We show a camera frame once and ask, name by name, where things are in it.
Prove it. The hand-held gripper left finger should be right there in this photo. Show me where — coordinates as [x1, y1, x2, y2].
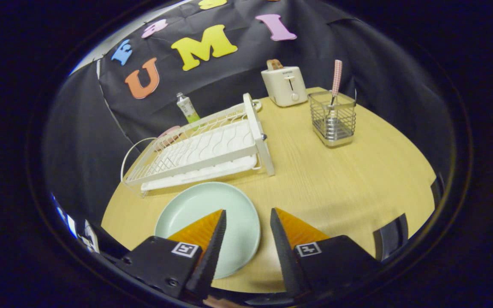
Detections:
[116, 209, 227, 300]

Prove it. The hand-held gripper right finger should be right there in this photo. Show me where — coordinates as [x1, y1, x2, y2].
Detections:
[270, 207, 382, 298]

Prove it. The pale green plate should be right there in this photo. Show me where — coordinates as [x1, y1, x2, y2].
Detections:
[154, 182, 261, 280]

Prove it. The white dish rack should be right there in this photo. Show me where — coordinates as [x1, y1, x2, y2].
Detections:
[120, 93, 275, 198]

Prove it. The metal wire basket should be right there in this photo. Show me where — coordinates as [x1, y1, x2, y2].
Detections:
[308, 89, 357, 148]

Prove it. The pink checked handle spoon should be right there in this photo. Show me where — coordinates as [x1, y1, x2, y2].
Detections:
[326, 59, 343, 129]

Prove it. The pink bowl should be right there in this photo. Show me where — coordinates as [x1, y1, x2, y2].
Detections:
[154, 125, 181, 150]

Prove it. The clear bottle green liquid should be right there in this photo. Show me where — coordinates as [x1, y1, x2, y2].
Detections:
[176, 92, 201, 124]

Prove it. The cream toaster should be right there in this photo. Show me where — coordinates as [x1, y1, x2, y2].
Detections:
[261, 65, 308, 107]

